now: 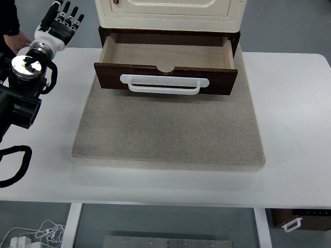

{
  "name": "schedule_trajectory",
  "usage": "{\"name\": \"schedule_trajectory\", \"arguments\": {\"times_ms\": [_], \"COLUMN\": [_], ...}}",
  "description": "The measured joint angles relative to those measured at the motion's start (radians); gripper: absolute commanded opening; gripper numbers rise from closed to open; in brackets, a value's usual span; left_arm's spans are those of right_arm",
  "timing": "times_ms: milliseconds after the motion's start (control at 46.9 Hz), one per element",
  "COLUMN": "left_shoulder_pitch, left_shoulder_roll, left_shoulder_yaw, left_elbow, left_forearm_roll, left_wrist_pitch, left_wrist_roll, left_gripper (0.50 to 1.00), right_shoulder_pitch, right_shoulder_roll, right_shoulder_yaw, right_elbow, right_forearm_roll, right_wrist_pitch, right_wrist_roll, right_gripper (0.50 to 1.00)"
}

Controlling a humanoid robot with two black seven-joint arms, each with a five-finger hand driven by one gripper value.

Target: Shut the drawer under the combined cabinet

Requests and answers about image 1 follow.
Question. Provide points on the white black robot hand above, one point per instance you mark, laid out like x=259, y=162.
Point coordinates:
x=53, y=35

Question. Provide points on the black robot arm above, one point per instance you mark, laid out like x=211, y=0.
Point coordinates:
x=34, y=73

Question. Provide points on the spare dark wooden drawer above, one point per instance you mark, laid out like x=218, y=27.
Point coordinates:
x=304, y=219

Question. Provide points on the person's hand in background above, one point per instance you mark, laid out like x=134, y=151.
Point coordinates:
x=17, y=42

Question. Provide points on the person's black sleeve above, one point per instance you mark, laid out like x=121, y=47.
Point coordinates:
x=10, y=25

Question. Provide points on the beige cushion mat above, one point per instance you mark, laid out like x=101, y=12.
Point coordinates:
x=124, y=129

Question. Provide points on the white left table leg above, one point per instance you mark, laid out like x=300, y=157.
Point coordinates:
x=71, y=225

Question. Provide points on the white table leg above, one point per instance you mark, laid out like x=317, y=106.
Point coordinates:
x=71, y=225
x=262, y=228

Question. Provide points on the white charger plug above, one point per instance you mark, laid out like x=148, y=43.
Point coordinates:
x=20, y=242

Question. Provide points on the grey metal plate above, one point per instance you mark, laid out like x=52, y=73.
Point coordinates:
x=130, y=241

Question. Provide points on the white right table leg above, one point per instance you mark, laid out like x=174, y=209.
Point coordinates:
x=262, y=228

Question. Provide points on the dark wooden cabinet frame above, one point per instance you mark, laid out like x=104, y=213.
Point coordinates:
x=170, y=37

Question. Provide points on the white spare drawer handle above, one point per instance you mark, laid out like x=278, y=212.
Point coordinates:
x=292, y=225

